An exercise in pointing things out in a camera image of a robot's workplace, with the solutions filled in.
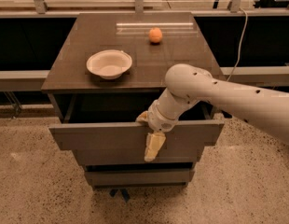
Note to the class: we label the orange fruit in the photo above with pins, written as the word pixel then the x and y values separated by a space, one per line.
pixel 155 35

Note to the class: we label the grey bottom drawer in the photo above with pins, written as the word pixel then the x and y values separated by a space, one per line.
pixel 133 178

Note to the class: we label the grey middle drawer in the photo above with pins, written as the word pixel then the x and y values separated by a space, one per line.
pixel 137 155

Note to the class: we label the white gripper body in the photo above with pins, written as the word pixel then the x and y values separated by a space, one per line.
pixel 158 119

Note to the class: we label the dark grey drawer cabinet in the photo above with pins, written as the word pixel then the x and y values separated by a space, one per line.
pixel 182 42

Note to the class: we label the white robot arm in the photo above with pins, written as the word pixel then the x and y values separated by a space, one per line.
pixel 186 85

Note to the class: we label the grey drawer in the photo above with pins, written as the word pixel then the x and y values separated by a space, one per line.
pixel 133 178
pixel 137 155
pixel 93 121

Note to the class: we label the blue tape cross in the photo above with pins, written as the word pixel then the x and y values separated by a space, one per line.
pixel 123 192

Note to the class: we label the grey top drawer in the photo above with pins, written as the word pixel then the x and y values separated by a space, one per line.
pixel 93 121

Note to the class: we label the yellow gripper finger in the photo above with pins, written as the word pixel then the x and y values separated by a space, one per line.
pixel 142 117
pixel 154 142

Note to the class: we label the white bowl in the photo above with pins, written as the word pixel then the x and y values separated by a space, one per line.
pixel 109 64

